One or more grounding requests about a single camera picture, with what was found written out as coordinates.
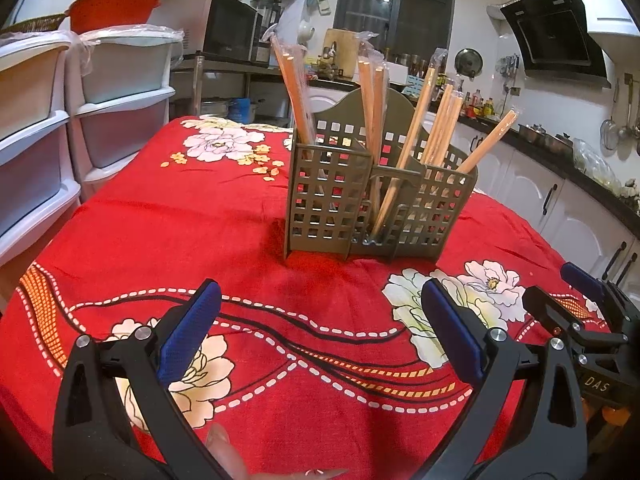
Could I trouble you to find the set of chopsticks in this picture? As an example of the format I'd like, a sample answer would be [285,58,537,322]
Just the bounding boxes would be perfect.
[270,30,518,241]

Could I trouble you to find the row of hanging kitchen utensils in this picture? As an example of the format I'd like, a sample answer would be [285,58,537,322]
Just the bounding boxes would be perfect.
[600,72,640,151]

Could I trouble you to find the red floral tablecloth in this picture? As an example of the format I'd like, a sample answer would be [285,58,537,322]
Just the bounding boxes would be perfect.
[0,115,616,480]

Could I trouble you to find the black kitchen countertop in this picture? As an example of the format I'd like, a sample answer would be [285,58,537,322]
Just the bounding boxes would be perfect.
[300,75,640,236]

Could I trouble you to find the wicker basket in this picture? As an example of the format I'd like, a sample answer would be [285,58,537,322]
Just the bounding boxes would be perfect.
[0,12,68,36]

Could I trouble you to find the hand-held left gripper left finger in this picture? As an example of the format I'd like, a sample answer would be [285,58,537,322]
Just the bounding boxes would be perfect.
[52,280,236,480]

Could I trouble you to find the silver microwave oven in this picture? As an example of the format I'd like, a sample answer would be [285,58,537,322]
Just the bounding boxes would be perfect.
[150,0,263,63]

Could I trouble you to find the steel pot with lid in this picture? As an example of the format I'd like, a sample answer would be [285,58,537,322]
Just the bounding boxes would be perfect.
[200,100,233,121]

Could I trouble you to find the wooden cutting board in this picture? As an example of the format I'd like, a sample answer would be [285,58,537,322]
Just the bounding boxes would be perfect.
[322,28,358,78]

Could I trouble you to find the dark pot lid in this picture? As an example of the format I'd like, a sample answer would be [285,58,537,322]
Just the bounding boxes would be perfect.
[455,48,483,78]

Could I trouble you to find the row of spice jars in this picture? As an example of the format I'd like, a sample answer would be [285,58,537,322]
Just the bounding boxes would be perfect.
[385,50,451,78]

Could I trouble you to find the black range hood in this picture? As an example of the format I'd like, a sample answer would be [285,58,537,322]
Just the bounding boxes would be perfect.
[500,0,610,86]

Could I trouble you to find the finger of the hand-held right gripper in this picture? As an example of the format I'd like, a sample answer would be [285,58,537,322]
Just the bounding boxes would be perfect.
[560,261,640,321]
[522,285,591,356]

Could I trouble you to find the red plastic basin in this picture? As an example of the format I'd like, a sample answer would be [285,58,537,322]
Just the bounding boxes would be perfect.
[67,0,161,33]

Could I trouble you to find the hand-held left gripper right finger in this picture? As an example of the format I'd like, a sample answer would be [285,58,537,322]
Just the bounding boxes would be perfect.
[421,277,588,480]

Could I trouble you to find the olive perforated utensil holder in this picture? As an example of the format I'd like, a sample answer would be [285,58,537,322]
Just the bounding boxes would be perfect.
[284,87,478,263]

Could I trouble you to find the white box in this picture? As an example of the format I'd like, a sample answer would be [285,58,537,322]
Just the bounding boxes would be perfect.
[382,62,426,86]

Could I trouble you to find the white plastic drawer tower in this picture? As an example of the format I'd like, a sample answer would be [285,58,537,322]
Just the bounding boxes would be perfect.
[0,30,82,266]
[67,24,183,201]

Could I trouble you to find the small decorative figurine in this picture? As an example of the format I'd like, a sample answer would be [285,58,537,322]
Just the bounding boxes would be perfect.
[320,45,343,78]

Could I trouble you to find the black blender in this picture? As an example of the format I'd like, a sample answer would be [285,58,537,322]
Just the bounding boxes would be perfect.
[251,0,282,28]

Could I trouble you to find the silver exhaust duct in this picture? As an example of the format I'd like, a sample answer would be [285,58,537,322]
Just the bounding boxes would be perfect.
[487,0,528,18]

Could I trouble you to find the metal shelf rack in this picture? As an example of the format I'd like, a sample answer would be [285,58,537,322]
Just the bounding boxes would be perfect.
[170,55,301,128]

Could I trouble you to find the person's left hand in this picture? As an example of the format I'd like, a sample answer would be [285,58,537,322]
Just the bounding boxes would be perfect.
[206,422,351,480]

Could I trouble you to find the cluster of condiment bottles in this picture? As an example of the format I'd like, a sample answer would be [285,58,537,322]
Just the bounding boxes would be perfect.
[462,90,501,118]

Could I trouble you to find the white lower cabinets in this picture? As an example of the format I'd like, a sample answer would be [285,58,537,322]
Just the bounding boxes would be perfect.
[300,87,640,286]

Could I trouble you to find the clear plastic bag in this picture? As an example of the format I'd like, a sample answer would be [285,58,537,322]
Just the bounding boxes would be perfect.
[572,138,623,188]

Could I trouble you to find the dark framed window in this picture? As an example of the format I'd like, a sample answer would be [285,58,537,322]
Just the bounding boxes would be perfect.
[332,0,457,63]

